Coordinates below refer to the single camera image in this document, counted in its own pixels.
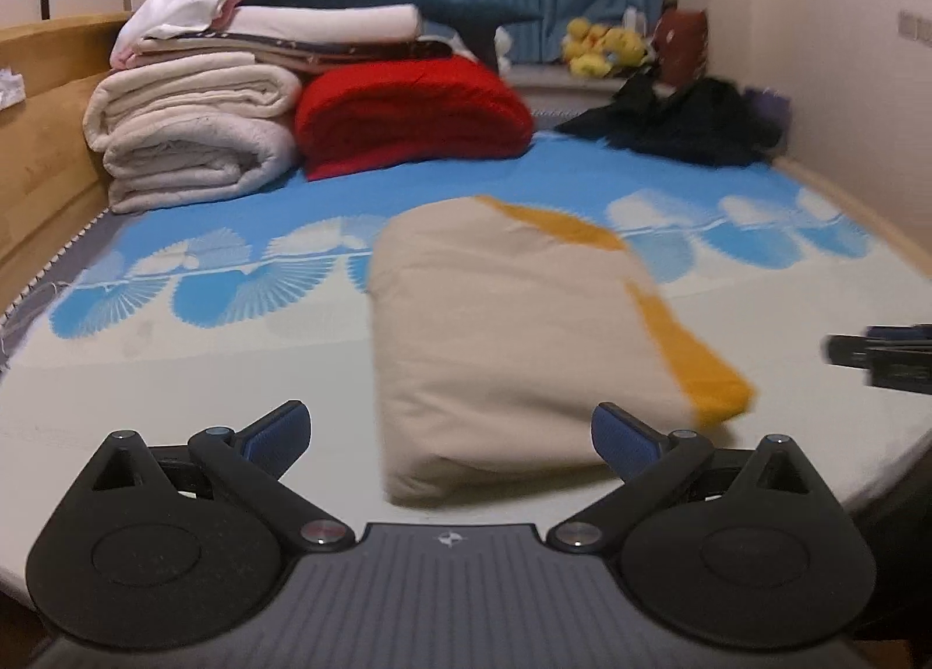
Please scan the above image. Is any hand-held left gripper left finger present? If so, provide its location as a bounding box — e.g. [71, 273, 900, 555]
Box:
[69, 399, 358, 554]

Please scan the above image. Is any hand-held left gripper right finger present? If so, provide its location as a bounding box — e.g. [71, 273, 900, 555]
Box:
[546, 403, 835, 554]

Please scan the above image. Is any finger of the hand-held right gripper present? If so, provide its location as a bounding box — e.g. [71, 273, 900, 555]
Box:
[822, 334, 875, 369]
[863, 323, 932, 344]

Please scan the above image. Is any beige and mustard hooded jacket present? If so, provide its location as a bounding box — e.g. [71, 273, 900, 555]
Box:
[368, 195, 754, 506]

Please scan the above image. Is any pile of black clothes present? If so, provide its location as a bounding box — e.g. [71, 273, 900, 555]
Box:
[553, 68, 783, 167]

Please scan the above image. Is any purple paper bag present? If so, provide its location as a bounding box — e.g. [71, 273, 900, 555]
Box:
[750, 86, 791, 131]

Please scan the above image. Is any grey mattress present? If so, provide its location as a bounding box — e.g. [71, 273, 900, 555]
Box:
[0, 210, 118, 364]

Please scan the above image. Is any folded white quilt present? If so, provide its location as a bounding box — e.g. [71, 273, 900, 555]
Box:
[83, 52, 303, 214]

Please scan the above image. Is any folded red blanket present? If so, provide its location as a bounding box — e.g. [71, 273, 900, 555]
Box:
[295, 55, 536, 182]

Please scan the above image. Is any dark red cushion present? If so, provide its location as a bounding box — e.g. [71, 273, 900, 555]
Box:
[651, 8, 709, 87]

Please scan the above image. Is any wooden headboard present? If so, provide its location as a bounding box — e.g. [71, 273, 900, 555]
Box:
[0, 12, 132, 306]

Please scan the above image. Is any white window sill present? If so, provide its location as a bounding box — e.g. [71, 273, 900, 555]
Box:
[506, 61, 656, 109]

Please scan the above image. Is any yellow plush bear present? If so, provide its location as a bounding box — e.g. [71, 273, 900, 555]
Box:
[604, 28, 649, 69]

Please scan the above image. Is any folded dark patterned blanket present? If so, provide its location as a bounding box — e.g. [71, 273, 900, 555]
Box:
[138, 31, 456, 74]

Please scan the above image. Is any yellow plush duck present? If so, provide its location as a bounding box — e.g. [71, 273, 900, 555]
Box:
[564, 17, 613, 79]

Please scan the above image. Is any white and pink garment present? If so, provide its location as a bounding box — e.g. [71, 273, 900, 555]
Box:
[111, 0, 252, 69]

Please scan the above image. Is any wooden bed rail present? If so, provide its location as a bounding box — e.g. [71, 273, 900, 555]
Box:
[772, 155, 932, 277]

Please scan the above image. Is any wall switch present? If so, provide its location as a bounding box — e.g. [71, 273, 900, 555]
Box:
[897, 9, 932, 45]

